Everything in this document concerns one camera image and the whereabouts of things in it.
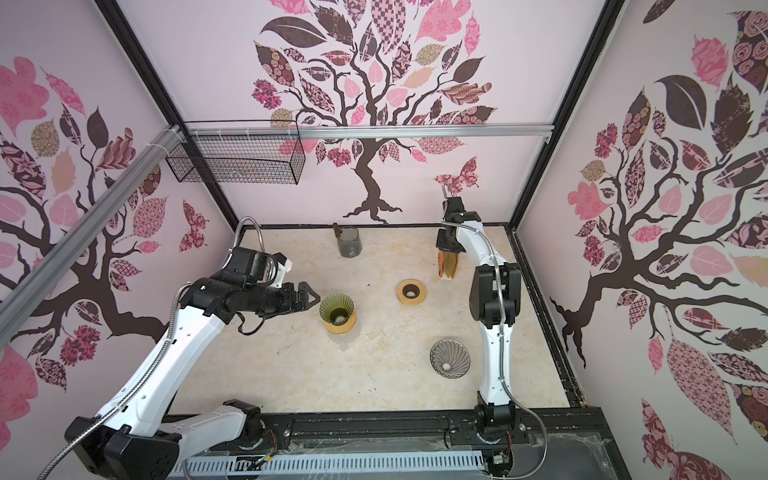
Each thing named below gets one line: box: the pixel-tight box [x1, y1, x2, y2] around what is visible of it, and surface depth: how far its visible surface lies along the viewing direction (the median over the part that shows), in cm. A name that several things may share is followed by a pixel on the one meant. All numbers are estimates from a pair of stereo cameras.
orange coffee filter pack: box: [438, 250, 459, 279], surface depth 105 cm
